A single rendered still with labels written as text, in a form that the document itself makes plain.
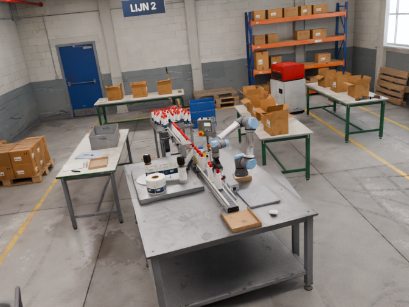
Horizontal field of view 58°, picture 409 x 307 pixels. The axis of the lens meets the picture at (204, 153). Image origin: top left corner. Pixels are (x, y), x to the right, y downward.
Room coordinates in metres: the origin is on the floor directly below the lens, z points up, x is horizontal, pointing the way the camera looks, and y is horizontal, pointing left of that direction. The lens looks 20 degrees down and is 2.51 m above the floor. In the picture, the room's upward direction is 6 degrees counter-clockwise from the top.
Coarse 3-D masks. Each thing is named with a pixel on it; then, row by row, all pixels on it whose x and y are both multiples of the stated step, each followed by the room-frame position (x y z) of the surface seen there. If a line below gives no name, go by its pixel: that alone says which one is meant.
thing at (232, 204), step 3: (195, 165) 4.02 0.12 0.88; (204, 171) 3.81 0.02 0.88; (207, 171) 3.80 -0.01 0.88; (207, 174) 3.71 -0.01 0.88; (204, 177) 3.65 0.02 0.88; (207, 180) 3.56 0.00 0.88; (210, 183) 3.47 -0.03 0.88; (213, 183) 3.46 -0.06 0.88; (219, 189) 3.31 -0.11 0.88; (222, 189) 3.30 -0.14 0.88; (222, 192) 3.23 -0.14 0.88; (225, 192) 3.23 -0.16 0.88; (219, 195) 3.19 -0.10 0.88; (222, 195) 3.18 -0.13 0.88; (225, 195) 3.17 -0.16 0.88; (225, 198) 3.11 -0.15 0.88; (228, 198) 3.11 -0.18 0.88; (228, 201) 3.05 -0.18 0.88; (231, 201) 3.04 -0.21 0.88; (231, 204) 2.98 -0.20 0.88; (234, 204) 2.98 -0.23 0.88; (228, 207) 2.93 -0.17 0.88; (231, 207) 2.93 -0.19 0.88
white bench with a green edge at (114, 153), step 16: (80, 144) 5.58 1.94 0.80; (128, 144) 6.14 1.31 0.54; (80, 160) 4.83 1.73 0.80; (112, 160) 4.70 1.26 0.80; (64, 176) 4.30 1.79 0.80; (80, 176) 4.32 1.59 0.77; (96, 176) 4.38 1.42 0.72; (112, 176) 4.38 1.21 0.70; (64, 192) 4.34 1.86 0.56; (96, 208) 4.50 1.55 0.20
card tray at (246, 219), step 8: (248, 208) 2.91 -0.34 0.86; (224, 216) 2.86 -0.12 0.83; (232, 216) 2.84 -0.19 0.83; (240, 216) 2.83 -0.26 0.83; (248, 216) 2.81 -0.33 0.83; (256, 216) 2.74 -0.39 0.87; (232, 224) 2.71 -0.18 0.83; (240, 224) 2.70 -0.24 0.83; (248, 224) 2.69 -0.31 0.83; (256, 224) 2.64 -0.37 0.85; (232, 232) 2.59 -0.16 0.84
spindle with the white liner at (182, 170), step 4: (180, 156) 3.57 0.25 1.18; (180, 160) 3.55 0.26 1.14; (180, 164) 3.55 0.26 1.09; (180, 168) 3.54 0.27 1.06; (184, 168) 3.55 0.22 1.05; (180, 172) 3.54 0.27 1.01; (184, 172) 3.55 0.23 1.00; (180, 176) 3.55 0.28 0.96; (184, 176) 3.55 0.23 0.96; (180, 180) 3.55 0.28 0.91; (184, 180) 3.54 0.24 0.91
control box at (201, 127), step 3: (198, 120) 3.84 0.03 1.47; (201, 120) 3.82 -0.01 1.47; (204, 120) 3.81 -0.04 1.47; (207, 120) 3.80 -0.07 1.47; (210, 120) 3.79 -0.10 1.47; (198, 123) 3.83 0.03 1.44; (201, 123) 3.82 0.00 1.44; (198, 126) 3.83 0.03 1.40; (201, 126) 3.82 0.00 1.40; (198, 129) 3.83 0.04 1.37; (201, 129) 3.82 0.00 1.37; (198, 132) 3.84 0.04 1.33; (201, 132) 3.82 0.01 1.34; (204, 132) 3.81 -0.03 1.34; (207, 132) 3.80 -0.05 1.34; (210, 132) 3.79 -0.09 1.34; (201, 135) 3.82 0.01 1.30; (204, 135) 3.81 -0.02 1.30; (207, 135) 3.80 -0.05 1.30; (210, 135) 3.79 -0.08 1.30
